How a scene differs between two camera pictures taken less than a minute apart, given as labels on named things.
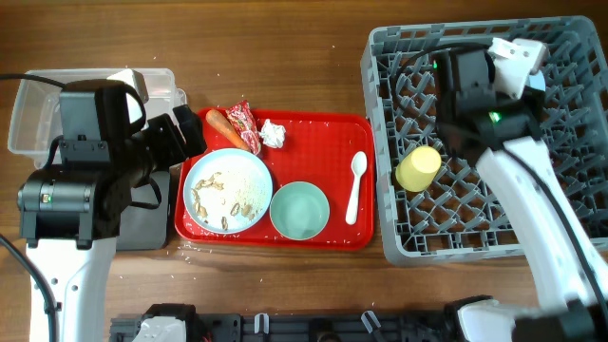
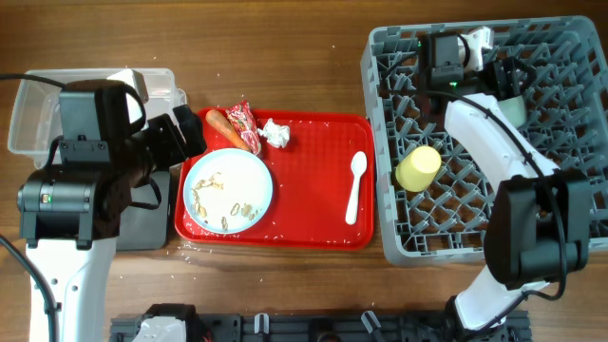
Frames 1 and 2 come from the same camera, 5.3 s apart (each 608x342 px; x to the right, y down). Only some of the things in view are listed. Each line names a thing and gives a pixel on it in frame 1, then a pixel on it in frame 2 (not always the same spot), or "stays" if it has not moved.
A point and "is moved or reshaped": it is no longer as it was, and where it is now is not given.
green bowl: (299, 210) is moved or reshaped
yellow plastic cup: (418, 169) stays
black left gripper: (174, 149) stays
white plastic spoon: (358, 164) stays
